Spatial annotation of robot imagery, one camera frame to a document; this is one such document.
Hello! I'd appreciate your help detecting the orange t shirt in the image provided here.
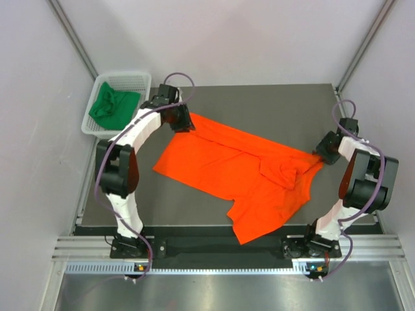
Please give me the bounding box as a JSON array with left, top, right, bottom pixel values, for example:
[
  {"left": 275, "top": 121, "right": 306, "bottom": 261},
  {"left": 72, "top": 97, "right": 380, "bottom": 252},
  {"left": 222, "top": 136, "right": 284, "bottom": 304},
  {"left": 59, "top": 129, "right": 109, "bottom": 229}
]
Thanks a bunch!
[{"left": 153, "top": 113, "right": 324, "bottom": 244}]

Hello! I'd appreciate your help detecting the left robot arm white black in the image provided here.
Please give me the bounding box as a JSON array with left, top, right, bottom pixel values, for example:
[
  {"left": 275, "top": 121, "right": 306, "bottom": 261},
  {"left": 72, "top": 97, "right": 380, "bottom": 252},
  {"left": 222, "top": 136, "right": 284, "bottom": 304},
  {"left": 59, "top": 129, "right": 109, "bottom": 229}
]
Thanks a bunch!
[{"left": 95, "top": 84, "right": 195, "bottom": 259}]

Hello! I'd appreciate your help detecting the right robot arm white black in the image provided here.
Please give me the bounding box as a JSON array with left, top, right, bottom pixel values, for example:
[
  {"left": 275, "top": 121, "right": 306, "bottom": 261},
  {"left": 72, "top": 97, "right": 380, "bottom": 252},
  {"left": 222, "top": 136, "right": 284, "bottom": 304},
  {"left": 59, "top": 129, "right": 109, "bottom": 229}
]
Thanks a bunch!
[{"left": 302, "top": 118, "right": 399, "bottom": 258}]

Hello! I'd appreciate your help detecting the white plastic basket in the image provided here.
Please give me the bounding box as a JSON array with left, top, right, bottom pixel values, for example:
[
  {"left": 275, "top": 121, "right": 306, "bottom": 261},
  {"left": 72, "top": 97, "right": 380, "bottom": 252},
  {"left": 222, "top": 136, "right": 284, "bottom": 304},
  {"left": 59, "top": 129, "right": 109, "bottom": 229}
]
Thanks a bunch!
[{"left": 81, "top": 71, "right": 152, "bottom": 139}]

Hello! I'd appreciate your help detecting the green t shirt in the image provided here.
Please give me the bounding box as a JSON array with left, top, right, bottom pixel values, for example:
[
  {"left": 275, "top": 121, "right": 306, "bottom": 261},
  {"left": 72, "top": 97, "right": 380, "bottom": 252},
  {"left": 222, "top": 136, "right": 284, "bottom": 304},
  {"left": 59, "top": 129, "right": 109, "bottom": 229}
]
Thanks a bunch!
[{"left": 88, "top": 82, "right": 141, "bottom": 131}]

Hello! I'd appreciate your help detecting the aluminium front rail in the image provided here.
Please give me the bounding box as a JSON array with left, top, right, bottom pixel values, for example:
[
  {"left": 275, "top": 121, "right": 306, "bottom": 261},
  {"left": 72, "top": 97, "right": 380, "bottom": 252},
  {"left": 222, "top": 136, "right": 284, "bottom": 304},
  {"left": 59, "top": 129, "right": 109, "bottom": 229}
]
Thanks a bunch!
[{"left": 52, "top": 235, "right": 405, "bottom": 262}]

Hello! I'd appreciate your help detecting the aluminium frame post left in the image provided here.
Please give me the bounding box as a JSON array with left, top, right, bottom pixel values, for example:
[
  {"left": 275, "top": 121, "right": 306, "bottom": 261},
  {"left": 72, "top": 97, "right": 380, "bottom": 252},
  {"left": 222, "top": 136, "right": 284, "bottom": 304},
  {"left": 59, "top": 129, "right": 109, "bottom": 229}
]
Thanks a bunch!
[{"left": 46, "top": 0, "right": 98, "bottom": 80}]

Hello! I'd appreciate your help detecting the aluminium frame post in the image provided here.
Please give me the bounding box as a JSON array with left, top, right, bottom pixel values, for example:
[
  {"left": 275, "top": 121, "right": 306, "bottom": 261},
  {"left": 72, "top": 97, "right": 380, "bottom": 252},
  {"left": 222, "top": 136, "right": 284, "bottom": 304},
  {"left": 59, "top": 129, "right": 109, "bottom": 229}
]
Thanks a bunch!
[
  {"left": 334, "top": 0, "right": 397, "bottom": 98},
  {"left": 46, "top": 0, "right": 98, "bottom": 80}
]

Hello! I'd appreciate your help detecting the aluminium frame post right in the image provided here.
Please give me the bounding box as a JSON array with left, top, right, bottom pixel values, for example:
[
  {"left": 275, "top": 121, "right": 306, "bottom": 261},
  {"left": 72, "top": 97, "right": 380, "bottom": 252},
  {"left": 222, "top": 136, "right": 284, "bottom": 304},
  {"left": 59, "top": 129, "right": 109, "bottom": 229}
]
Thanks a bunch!
[{"left": 334, "top": 0, "right": 397, "bottom": 98}]

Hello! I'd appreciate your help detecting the white slotted cable duct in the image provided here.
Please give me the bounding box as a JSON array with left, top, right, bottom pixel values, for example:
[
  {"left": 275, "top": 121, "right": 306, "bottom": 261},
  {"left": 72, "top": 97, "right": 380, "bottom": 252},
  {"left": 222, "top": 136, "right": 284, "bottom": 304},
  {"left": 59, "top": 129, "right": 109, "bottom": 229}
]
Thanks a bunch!
[{"left": 65, "top": 261, "right": 324, "bottom": 275}]

